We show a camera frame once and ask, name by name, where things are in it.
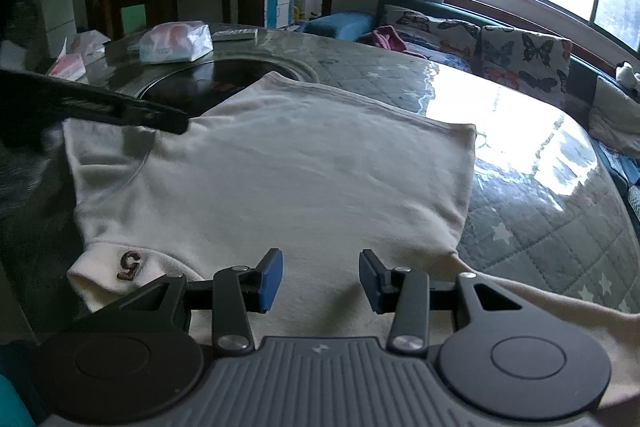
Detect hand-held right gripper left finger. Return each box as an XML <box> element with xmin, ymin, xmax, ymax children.
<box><xmin>75</xmin><ymin>248</ymin><xmax>285</xmax><ymax>355</ymax></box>

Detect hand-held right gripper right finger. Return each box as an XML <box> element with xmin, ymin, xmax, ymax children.
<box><xmin>359</xmin><ymin>248</ymin><xmax>553</xmax><ymax>355</ymax></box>

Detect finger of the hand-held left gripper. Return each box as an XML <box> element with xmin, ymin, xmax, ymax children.
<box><xmin>0</xmin><ymin>67</ymin><xmax>191</xmax><ymax>136</ymax></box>

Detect cream shirt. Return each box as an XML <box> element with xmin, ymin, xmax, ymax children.
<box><xmin>62</xmin><ymin>71</ymin><xmax>640</xmax><ymax>408</ymax></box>

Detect pink white paper pack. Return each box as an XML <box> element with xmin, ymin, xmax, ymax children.
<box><xmin>46</xmin><ymin>53</ymin><xmax>88</xmax><ymax>82</ymax></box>

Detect white pink tissue pack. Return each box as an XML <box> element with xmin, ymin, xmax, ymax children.
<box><xmin>138</xmin><ymin>21</ymin><xmax>214</xmax><ymax>65</ymax></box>

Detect black round induction cooktop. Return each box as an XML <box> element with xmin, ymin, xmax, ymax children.
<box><xmin>137</xmin><ymin>59</ymin><xmax>321</xmax><ymax>118</ymax></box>

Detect dark wooden sideboard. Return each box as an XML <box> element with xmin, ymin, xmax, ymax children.
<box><xmin>117</xmin><ymin>0</ymin><xmax>233</xmax><ymax>38</ymax></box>

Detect grey remote control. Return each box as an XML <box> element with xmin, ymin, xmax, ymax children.
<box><xmin>211</xmin><ymin>28</ymin><xmax>258</xmax><ymax>42</ymax></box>

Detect blue cabinet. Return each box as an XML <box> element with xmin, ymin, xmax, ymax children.
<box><xmin>263</xmin><ymin>0</ymin><xmax>301</xmax><ymax>30</ymax></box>

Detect pink cloth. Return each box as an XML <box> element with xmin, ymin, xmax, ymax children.
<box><xmin>371</xmin><ymin>25</ymin><xmax>408</xmax><ymax>52</ymax></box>

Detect butterfly print cushion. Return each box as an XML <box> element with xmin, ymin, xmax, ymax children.
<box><xmin>382</xmin><ymin>4</ymin><xmax>483</xmax><ymax>62</ymax></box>
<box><xmin>477</xmin><ymin>25</ymin><xmax>573</xmax><ymax>95</ymax></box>

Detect teal fabric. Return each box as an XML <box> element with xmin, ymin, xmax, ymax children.
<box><xmin>0</xmin><ymin>374</ymin><xmax>36</xmax><ymax>427</ymax></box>

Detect grey pillow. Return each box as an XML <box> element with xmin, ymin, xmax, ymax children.
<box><xmin>587</xmin><ymin>76</ymin><xmax>640</xmax><ymax>152</ymax></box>

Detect panda plush toy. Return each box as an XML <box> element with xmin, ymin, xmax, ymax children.
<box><xmin>615</xmin><ymin>62</ymin><xmax>640</xmax><ymax>90</ymax></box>

